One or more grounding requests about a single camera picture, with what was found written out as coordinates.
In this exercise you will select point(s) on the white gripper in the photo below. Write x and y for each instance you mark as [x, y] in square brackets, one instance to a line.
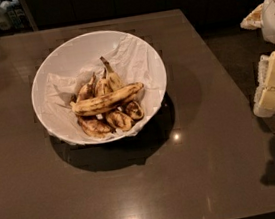
[263, 17]

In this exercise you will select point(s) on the spotted yellow banana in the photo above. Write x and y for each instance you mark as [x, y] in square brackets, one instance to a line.
[105, 103]

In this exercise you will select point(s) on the right long-stem banana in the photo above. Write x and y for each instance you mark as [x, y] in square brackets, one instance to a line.
[132, 108]

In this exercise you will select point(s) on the middle spotted banana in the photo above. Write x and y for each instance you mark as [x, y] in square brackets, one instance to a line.
[116, 118]

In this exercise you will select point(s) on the white bowl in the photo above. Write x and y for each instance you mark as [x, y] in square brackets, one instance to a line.
[79, 52]

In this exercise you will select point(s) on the white paper liner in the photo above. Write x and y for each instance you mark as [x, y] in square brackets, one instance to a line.
[131, 62]

